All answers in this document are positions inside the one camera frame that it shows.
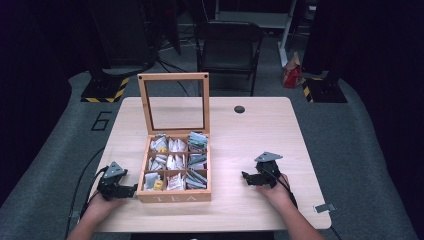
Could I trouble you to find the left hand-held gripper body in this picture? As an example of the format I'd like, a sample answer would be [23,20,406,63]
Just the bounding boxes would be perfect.
[96,161,129,202]

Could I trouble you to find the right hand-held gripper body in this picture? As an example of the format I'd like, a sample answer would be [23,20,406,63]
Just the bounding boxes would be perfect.
[253,151,284,190]

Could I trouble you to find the wooden tea box with lid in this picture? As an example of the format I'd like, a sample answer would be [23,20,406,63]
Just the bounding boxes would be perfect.
[136,72,213,204]

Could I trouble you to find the person's right hand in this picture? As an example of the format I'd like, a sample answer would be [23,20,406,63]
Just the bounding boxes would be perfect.
[255,173,295,210]

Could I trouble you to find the person's left hand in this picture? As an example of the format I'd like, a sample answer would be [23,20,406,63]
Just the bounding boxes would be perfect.
[85,192,127,219]

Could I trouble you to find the white tea packets with yellow labels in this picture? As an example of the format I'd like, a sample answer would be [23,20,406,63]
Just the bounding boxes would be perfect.
[143,134,169,192]

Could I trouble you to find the white tea packets with red print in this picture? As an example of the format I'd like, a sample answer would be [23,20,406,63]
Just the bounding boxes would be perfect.
[166,137,188,192]

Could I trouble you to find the grey-green tea packets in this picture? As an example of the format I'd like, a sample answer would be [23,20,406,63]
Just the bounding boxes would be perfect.
[185,131,209,191]

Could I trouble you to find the striped black stand base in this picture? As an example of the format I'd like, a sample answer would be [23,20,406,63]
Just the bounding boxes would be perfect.
[300,76,348,104]
[80,75,131,104]

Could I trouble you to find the red paper bag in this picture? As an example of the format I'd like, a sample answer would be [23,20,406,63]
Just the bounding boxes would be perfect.
[282,51,303,89]

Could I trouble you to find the black folding chair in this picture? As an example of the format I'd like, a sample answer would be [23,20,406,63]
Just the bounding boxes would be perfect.
[195,20,266,97]

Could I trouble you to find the white desk leg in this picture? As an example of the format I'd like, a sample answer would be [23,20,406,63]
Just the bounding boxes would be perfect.
[277,0,299,68]

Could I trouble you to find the dark equipment stand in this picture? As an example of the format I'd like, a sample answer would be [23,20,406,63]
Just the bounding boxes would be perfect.
[87,0,158,78]

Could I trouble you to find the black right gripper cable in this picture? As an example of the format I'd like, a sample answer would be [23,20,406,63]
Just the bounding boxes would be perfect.
[261,167,300,210]

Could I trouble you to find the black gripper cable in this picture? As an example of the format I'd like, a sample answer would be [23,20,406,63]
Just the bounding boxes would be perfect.
[79,165,110,221]
[261,167,300,210]

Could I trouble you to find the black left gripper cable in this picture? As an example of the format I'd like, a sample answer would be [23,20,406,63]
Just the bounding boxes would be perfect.
[79,165,110,221]

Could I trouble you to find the black floor cable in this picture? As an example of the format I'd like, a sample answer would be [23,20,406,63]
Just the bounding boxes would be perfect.
[63,147,106,239]

